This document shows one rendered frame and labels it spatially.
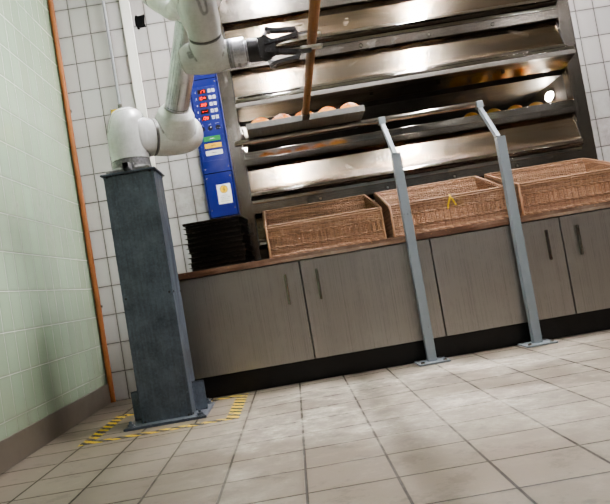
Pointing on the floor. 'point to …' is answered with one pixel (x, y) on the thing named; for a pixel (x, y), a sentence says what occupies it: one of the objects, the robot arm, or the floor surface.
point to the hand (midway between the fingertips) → (310, 41)
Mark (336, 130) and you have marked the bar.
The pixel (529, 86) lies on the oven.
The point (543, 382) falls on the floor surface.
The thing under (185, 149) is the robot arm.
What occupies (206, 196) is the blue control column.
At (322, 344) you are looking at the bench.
